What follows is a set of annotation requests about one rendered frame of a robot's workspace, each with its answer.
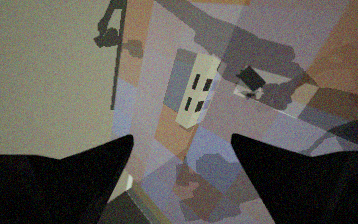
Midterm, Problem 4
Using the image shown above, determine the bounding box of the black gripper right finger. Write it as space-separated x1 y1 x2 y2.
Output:
231 134 358 224

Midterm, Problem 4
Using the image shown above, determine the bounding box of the black two-prong plug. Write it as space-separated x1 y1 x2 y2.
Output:
238 64 266 91

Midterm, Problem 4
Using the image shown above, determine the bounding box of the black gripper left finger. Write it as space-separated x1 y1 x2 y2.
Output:
0 135 134 224

